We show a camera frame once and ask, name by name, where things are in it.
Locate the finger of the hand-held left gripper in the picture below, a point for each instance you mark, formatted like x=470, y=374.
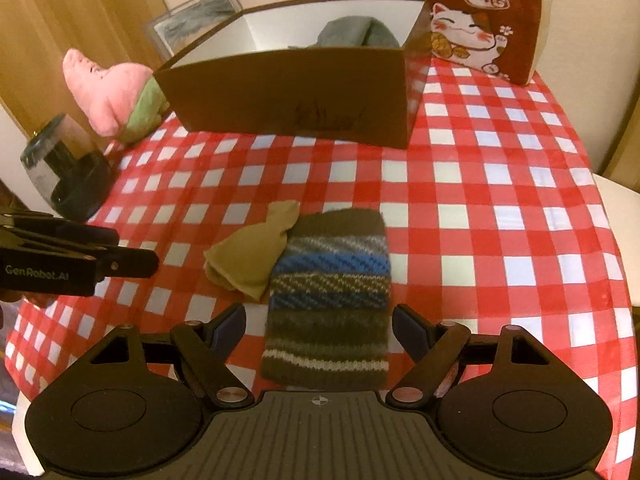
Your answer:
x=60, y=232
x=130, y=262

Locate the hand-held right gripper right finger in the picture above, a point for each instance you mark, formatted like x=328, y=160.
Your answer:
x=409, y=327

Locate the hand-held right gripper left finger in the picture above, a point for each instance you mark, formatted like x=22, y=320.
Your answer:
x=231, y=324

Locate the olive sock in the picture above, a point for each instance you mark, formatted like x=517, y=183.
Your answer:
x=250, y=255

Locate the striped knit sock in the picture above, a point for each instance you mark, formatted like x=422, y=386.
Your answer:
x=330, y=300

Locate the brown cardboard box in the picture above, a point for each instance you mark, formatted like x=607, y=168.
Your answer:
x=295, y=95

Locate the grey knit hat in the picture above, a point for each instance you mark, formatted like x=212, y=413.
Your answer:
x=357, y=34

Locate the clear jar with dark base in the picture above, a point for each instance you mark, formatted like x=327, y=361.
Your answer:
x=62, y=170

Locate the pink star plush toy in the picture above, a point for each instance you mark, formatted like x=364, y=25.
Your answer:
x=112, y=95

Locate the red checkered tablecloth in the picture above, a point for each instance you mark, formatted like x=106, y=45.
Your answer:
x=490, y=200

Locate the wooden door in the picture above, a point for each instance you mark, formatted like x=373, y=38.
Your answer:
x=65, y=15

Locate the red lucky cat cushion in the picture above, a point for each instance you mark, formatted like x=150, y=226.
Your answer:
x=480, y=15

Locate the silver picture frame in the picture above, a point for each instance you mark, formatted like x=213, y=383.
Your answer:
x=195, y=17

